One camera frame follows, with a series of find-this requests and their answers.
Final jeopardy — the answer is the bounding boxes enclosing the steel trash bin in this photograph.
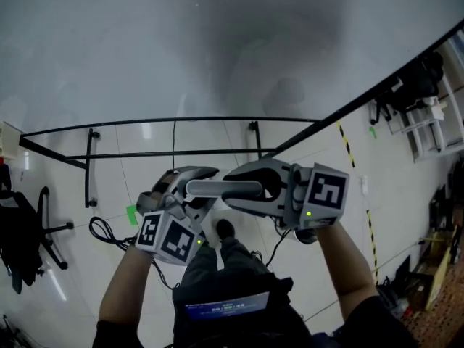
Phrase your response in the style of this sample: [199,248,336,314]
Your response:
[292,228,319,245]

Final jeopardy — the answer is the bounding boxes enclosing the person's dark shirt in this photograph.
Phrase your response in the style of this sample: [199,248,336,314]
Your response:
[92,273,418,348]

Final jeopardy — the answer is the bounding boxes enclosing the person's right forearm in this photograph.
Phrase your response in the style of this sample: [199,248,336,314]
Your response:
[314,221,380,320]

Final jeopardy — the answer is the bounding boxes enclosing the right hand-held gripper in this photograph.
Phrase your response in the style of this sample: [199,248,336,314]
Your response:
[220,157,351,231]

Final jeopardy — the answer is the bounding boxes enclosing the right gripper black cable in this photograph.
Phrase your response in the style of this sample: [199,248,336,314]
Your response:
[264,226,294,268]

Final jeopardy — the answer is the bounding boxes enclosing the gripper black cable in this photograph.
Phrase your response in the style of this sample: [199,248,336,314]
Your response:
[88,215,178,291]
[264,226,294,268]

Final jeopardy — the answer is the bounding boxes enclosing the yellow-black hazard floor tape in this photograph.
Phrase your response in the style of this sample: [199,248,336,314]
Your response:
[336,120,380,286]

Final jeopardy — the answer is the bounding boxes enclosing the small white folding table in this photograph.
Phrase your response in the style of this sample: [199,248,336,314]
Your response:
[389,98,450,159]

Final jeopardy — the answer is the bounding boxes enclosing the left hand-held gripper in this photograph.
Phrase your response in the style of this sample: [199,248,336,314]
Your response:
[136,165,220,267]

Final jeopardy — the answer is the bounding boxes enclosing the white box with red button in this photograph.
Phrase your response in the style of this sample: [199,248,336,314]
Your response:
[0,120,23,160]

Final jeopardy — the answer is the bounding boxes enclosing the chest-mounted screen unit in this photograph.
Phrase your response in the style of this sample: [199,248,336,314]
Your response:
[173,276,294,322]

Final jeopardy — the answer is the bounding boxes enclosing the person's right shoe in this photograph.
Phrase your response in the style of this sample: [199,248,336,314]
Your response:
[216,218,236,241]

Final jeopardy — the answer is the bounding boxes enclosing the person's left hand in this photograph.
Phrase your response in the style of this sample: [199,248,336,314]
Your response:
[152,171,183,202]

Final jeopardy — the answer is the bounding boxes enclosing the person's left forearm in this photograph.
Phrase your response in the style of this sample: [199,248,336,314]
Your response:
[98,244,157,326]

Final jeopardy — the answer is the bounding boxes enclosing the green corner floor tape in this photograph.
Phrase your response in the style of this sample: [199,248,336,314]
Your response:
[125,204,141,228]

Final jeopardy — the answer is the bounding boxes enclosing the black equipment rack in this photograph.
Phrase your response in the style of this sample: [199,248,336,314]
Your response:
[427,157,464,239]

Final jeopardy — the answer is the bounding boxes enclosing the yellow wooden table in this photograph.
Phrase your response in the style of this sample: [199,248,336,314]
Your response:
[420,226,463,311]

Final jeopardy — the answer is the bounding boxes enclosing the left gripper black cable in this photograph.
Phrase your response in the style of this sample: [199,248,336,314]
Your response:
[88,215,178,291]

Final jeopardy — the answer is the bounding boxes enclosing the person's legs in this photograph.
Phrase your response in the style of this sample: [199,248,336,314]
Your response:
[181,239,276,289]

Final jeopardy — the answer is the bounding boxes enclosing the black backpack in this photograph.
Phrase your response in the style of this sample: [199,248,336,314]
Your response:
[376,277,403,317]

